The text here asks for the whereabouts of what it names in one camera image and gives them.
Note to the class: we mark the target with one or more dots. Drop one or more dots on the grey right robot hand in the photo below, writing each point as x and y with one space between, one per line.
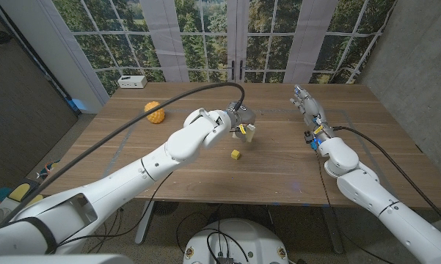
312 108

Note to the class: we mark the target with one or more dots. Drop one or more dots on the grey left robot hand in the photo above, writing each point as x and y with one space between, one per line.
242 113

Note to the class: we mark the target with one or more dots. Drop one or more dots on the pale yellow sponge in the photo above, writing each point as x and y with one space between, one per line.
250 134

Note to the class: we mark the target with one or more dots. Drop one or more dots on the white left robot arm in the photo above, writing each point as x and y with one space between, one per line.
132 176

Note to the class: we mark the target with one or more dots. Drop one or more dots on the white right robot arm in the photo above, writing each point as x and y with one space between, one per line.
381 205

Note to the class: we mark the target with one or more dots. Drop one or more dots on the small yellow block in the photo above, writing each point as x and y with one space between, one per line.
235 154

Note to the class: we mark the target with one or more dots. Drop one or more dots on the yellow toy pineapple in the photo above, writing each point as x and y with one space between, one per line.
156 116

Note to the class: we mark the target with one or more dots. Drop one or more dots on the printed window forest backdrop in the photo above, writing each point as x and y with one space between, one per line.
205 40

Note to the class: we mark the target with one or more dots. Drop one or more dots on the white power strip box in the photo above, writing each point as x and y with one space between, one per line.
132 81

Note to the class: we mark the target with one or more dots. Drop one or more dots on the black round floor fan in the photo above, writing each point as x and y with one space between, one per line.
166 207

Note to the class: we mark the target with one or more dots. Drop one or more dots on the grey table leg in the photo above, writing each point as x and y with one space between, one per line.
332 229

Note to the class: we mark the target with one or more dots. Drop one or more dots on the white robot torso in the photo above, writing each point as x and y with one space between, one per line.
235 242

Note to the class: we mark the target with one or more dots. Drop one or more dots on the white table leg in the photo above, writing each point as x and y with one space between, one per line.
145 220

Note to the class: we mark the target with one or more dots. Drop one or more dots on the colourful small floor item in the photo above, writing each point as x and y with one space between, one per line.
47 169

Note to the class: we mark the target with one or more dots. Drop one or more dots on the yellow and black floor object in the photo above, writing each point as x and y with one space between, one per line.
35 201
19 191

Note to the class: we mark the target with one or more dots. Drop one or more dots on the blue object by wall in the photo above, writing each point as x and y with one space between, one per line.
77 105

